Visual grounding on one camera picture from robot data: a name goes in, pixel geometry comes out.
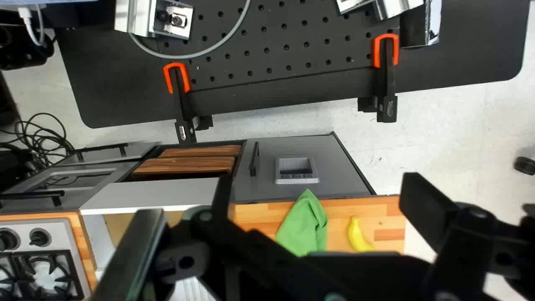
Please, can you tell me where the grey cable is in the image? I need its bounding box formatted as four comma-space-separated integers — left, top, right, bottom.
125, 0, 252, 60

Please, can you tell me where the yellow toy banana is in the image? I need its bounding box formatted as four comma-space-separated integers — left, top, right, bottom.
346, 218, 373, 253

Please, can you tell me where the white toy sink basin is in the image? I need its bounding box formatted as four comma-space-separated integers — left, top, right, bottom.
80, 177, 219, 216

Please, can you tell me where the black cables bundle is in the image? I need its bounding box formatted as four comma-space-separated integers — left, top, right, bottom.
0, 112, 77, 169

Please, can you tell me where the toy stove top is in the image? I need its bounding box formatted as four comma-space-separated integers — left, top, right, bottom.
0, 219, 90, 301

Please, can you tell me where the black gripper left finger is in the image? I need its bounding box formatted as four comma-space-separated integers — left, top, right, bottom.
90, 207, 227, 301

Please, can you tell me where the metal mount bracket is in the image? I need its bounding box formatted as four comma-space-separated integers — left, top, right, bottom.
114, 0, 194, 40

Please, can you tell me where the orange black clamp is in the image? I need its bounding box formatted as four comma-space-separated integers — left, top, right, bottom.
162, 62, 212, 146
358, 32, 401, 124

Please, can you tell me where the wooden countertop play kitchen cabinet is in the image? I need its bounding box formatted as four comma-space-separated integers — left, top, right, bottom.
231, 134, 404, 253

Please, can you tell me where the green cloth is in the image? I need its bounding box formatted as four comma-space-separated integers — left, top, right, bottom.
276, 189, 328, 256

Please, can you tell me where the black perforated table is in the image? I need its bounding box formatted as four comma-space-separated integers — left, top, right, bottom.
58, 0, 530, 127

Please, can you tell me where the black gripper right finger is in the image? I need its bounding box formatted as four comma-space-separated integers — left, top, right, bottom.
399, 172, 535, 301

